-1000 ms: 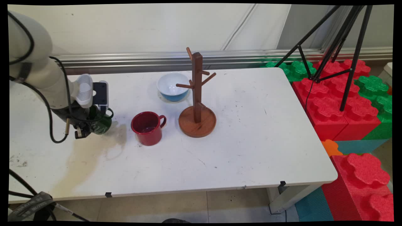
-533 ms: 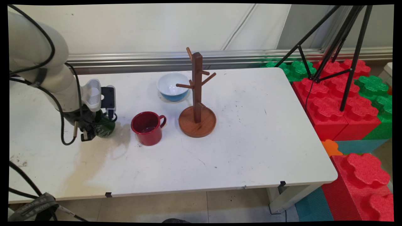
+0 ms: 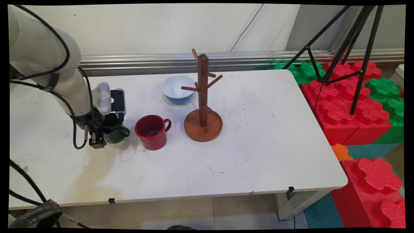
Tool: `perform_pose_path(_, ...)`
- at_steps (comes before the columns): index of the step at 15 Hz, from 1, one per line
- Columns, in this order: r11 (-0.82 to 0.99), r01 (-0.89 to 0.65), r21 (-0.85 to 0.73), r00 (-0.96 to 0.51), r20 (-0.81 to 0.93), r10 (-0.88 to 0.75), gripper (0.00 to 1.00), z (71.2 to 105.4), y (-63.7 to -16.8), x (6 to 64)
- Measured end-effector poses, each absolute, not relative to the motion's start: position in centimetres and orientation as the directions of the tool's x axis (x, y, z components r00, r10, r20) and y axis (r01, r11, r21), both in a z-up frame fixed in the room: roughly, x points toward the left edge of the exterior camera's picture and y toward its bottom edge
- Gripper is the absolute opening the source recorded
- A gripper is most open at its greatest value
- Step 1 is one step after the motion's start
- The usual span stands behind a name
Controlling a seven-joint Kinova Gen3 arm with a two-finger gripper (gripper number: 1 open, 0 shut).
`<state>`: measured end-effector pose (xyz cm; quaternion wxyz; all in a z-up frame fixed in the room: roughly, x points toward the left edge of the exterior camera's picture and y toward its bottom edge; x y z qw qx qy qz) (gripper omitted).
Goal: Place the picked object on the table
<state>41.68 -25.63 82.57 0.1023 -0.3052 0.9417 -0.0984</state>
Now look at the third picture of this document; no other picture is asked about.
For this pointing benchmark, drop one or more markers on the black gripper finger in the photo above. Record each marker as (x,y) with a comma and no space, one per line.
(97,140)

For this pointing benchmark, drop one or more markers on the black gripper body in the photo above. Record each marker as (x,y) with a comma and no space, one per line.
(90,123)

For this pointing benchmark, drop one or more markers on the green enamel mug white lettering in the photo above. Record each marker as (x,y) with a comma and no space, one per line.
(116,136)

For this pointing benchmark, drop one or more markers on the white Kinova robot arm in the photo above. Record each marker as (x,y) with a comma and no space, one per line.
(38,42)

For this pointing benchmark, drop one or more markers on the red enamel mug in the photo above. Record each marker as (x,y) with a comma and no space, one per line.
(152,139)

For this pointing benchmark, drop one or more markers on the white bowl blue outside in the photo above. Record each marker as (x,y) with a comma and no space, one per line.
(176,85)

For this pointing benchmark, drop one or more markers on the brown wooden mug tree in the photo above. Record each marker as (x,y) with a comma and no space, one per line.
(203,81)

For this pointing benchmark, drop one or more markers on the dark grey rounded object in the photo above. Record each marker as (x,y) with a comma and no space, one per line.
(181,227)

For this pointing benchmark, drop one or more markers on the white table leg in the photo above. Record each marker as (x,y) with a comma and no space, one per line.
(297,204)

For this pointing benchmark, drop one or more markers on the green foam building block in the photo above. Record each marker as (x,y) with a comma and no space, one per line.
(307,72)
(388,90)

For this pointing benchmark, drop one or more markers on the teal foam block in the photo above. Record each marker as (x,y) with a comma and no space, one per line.
(323,213)
(372,151)

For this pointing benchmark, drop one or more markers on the large red foam block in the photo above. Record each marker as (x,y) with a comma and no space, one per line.
(339,113)

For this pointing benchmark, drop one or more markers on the orange foam block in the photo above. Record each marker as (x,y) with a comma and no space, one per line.
(341,152)

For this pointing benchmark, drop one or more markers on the white box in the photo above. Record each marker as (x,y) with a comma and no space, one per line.
(399,76)

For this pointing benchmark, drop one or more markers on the black grey wrist camera box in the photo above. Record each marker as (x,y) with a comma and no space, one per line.
(118,102)

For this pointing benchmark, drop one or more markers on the aluminium wall rail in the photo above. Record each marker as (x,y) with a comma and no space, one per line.
(258,60)

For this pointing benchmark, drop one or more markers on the black camera tripod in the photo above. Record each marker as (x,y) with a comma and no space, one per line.
(362,64)

